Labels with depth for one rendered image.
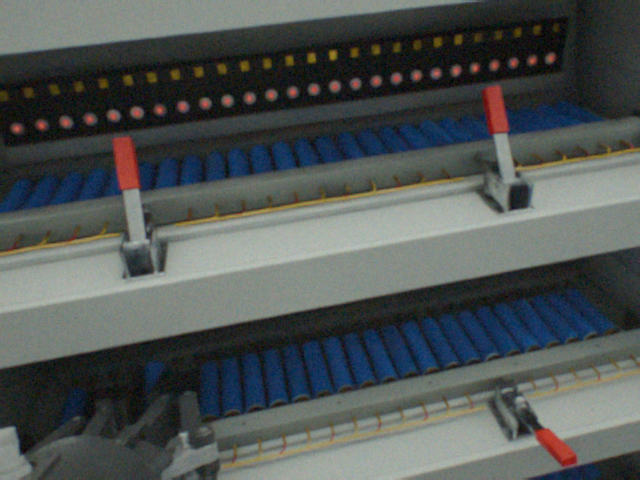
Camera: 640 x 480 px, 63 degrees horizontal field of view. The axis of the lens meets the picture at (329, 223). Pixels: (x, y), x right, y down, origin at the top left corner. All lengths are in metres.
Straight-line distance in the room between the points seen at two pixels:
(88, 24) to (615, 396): 0.50
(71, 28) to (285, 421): 0.33
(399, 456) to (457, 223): 0.20
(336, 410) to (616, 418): 0.24
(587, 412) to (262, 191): 0.34
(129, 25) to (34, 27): 0.05
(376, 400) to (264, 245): 0.18
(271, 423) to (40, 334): 0.19
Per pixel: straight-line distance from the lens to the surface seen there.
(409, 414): 0.49
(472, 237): 0.39
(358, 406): 0.47
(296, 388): 0.49
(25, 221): 0.44
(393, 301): 0.57
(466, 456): 0.48
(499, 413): 0.50
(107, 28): 0.35
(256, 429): 0.47
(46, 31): 0.36
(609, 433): 0.53
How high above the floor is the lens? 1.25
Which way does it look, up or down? 15 degrees down
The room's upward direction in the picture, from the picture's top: 7 degrees counter-clockwise
